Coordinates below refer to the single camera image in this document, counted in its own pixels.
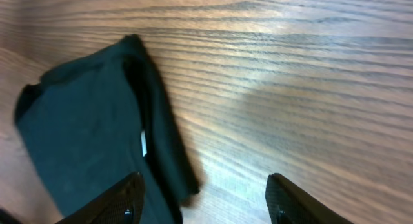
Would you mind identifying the black shirt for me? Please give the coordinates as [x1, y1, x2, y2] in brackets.
[14, 34, 199, 223]

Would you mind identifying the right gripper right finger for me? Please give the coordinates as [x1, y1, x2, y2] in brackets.
[265, 173, 351, 224]

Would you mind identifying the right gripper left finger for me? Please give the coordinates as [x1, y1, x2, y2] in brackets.
[56, 172, 145, 224]

